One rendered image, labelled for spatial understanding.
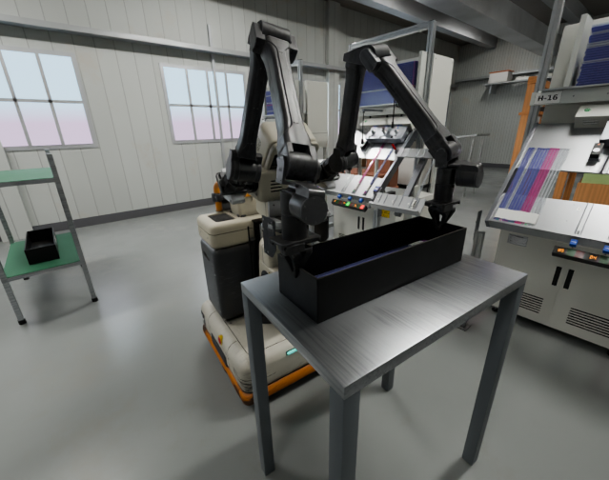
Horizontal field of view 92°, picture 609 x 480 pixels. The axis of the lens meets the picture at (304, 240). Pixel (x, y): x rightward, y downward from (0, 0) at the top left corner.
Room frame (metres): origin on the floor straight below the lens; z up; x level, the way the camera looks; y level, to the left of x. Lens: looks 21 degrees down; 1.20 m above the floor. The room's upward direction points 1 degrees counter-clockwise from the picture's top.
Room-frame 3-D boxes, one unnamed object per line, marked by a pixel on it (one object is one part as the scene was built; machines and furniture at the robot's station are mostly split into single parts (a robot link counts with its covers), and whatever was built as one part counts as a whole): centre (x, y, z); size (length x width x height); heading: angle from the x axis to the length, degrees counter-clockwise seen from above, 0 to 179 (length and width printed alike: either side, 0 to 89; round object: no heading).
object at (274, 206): (1.16, 0.04, 0.84); 0.28 x 0.16 x 0.22; 123
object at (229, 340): (1.40, 0.19, 0.16); 0.67 x 0.64 x 0.25; 33
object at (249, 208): (1.50, 0.26, 0.87); 0.23 x 0.15 x 0.11; 123
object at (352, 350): (0.75, -0.23, 0.40); 0.70 x 0.45 x 0.80; 123
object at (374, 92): (2.67, -0.72, 1.52); 0.51 x 0.13 x 0.27; 40
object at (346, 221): (2.79, -0.78, 0.31); 0.70 x 0.65 x 0.62; 40
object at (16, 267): (2.18, 2.07, 0.55); 0.91 x 0.46 x 1.10; 40
